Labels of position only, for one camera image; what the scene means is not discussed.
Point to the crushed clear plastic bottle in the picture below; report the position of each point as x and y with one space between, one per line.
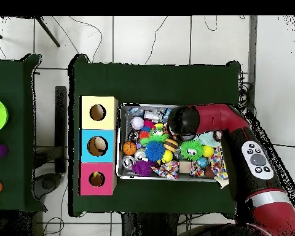
152 114

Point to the orange tiger plush toy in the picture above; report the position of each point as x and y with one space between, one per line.
166 129

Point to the blue fuzzy ball toy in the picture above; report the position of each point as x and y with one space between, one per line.
154 151

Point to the toy hamburger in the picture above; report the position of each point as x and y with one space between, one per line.
171 145

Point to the yellow plush toy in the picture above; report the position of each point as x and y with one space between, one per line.
95 174

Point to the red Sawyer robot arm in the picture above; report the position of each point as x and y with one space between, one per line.
221 118

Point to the shallow clear mesh bin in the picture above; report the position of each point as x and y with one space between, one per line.
124 173

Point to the wooden box with three holes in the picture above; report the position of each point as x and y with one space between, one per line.
98 100

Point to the white dimpled ball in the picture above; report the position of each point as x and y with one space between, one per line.
137 123

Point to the small toy basketball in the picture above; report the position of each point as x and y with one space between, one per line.
129 148

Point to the purple spiky toy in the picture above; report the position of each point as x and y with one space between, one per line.
142 168

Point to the dark green tablecloth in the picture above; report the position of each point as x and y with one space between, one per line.
12 81
157 83

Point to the green fuzzy toy with eyes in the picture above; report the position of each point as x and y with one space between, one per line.
191 150

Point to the mint green cloth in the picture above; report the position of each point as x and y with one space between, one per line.
207 137

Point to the colourful dotted cloth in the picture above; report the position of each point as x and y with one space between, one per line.
218 167

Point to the black tripod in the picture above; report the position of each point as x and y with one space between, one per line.
48 32

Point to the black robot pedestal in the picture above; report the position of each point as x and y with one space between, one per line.
147 226

